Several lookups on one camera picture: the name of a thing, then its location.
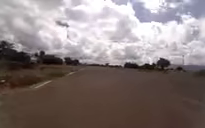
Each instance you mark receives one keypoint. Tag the row of distant trees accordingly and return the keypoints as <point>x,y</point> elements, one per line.
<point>156,64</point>

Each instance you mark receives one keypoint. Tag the row of dark trees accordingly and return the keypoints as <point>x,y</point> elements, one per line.
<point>10,55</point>

